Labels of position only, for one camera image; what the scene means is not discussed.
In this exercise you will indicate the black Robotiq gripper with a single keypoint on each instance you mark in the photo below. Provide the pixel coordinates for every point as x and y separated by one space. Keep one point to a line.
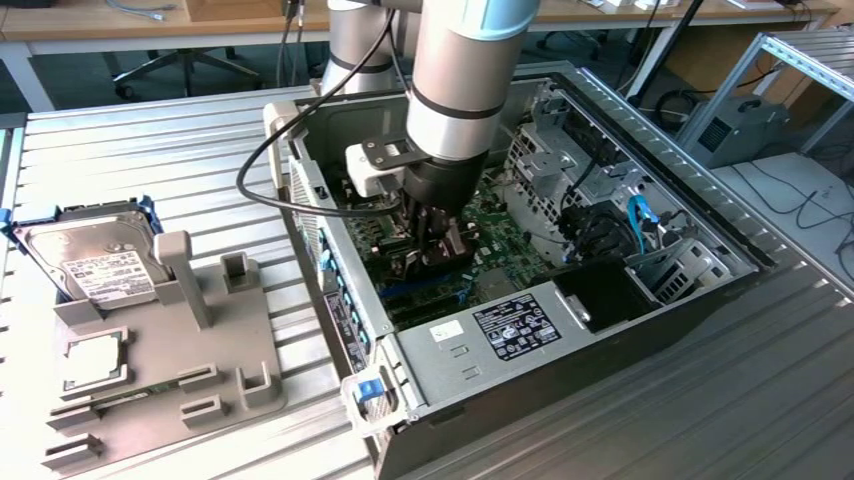
447 185

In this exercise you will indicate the graphics card with black fan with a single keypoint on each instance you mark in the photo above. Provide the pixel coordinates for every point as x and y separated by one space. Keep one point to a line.
448 262

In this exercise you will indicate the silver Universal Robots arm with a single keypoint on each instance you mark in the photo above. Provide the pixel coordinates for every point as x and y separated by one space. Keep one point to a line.
460 75

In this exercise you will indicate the green Dell motherboard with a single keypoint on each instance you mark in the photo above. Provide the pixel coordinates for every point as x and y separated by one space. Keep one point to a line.
514 240

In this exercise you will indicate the silver disk bay cage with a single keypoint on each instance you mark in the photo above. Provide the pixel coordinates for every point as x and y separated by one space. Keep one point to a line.
543 167

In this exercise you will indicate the silver chipset heatsink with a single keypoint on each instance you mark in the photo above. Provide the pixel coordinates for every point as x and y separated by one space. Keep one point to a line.
496 285

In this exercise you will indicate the blue expansion slot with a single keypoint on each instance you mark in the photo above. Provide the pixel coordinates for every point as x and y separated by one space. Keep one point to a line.
400 291

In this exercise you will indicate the long black expansion slot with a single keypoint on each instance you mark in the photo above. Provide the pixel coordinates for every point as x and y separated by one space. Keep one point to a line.
434 314
427 303

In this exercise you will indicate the black plastic shroud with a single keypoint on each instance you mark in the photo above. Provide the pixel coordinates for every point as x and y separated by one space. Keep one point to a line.
600 295

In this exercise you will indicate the black office chair base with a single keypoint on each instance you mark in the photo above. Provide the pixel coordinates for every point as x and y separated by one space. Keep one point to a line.
188 60
580 36

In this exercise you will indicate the silver power supply unit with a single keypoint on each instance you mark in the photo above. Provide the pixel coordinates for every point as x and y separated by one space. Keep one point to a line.
447 365

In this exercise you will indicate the blue case latch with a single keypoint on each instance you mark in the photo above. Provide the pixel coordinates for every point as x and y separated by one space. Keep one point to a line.
368 390

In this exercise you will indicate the blue plastic disk caddy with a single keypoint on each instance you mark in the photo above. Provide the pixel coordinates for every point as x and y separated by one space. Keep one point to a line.
143 210

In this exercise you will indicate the grey control box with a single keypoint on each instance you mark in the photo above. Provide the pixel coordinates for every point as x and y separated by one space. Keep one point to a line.
747 130

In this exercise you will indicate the brown cardboard box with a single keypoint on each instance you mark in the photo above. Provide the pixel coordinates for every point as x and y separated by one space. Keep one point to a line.
233 10

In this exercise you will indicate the open grey PC case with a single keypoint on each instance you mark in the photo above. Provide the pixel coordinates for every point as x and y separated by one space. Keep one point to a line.
667 360

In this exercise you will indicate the grey plastic parts rack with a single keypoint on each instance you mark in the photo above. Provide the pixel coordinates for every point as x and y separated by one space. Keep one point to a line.
167 350

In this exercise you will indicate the silver hard disk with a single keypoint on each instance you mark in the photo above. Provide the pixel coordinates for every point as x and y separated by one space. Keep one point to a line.
87 260

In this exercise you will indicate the wooden top desk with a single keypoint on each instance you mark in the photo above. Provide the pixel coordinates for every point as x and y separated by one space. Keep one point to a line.
767 15
67 30

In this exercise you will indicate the aluminium slat table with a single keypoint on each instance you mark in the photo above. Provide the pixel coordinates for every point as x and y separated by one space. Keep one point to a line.
814 55

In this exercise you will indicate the green loose RAM stick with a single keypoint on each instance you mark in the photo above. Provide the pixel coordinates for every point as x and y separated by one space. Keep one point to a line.
133 396

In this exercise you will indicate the silver CPU chip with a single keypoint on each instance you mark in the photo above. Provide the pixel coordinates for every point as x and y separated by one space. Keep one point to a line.
93 362

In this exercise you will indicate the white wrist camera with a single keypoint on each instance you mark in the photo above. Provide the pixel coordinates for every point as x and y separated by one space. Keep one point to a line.
374 175

